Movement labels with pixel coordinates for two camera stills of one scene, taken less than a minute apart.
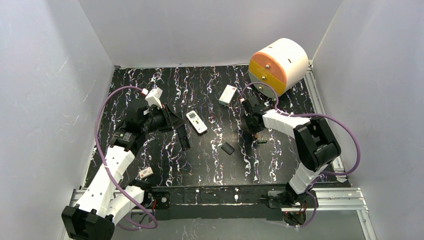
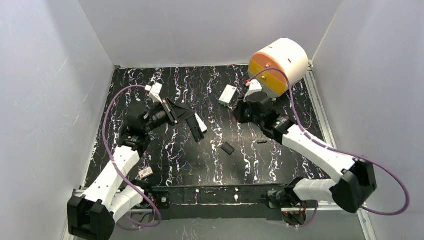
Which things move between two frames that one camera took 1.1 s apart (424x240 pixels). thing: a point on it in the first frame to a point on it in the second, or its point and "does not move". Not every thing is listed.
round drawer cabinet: [283, 63] does not move
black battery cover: [183, 137] to [195, 128]
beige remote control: [199, 125] does not move
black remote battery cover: [228, 148] does not move
